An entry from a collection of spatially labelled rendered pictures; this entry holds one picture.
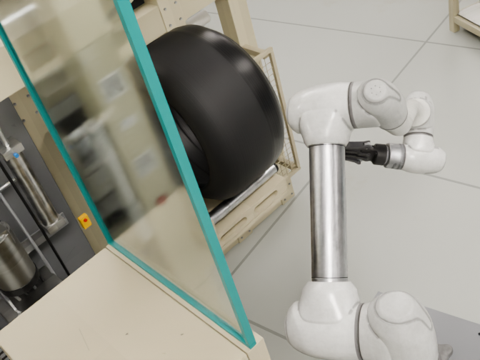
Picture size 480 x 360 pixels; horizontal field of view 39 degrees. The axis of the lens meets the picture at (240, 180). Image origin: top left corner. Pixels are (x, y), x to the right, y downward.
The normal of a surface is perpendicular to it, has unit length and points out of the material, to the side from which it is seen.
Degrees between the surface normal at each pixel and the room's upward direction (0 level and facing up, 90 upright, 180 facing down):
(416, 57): 0
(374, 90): 33
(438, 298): 0
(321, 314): 39
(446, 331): 5
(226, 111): 60
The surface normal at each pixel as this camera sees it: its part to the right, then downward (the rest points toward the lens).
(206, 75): 0.21, -0.39
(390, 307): -0.19, -0.76
